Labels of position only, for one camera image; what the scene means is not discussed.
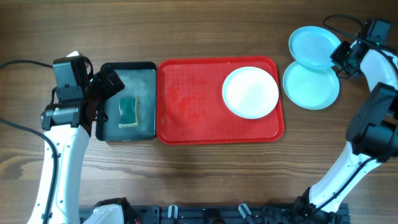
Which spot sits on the white plate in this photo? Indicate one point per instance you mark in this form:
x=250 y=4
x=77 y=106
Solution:
x=250 y=92

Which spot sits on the black water tray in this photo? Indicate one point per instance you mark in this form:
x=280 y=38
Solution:
x=140 y=82

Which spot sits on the yellow green sponge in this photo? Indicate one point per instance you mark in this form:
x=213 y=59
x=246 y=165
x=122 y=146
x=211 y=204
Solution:
x=128 y=112

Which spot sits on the red plastic tray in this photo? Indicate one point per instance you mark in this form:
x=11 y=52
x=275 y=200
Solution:
x=190 y=106

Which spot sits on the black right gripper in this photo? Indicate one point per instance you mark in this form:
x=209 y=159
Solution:
x=342 y=58

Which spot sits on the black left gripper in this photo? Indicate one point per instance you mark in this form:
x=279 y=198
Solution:
x=101 y=86

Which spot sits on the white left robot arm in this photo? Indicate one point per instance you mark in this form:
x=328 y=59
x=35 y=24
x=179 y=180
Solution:
x=67 y=131

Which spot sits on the light green plate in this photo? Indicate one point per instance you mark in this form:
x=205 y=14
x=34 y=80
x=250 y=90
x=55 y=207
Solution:
x=312 y=46
x=310 y=89

